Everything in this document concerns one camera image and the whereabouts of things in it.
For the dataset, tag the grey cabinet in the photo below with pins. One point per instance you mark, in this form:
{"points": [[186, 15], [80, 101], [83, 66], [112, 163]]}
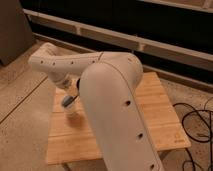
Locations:
{"points": [[16, 35]]}

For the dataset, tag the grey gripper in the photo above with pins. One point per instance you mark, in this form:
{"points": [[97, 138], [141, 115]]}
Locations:
{"points": [[67, 100]]}

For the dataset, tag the black bowl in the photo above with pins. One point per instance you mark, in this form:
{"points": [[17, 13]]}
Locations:
{"points": [[78, 84]]}

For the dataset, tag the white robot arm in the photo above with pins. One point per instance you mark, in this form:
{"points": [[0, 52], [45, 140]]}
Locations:
{"points": [[107, 92]]}

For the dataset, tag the white window rail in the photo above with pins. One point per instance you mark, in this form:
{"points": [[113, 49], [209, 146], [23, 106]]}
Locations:
{"points": [[162, 50]]}

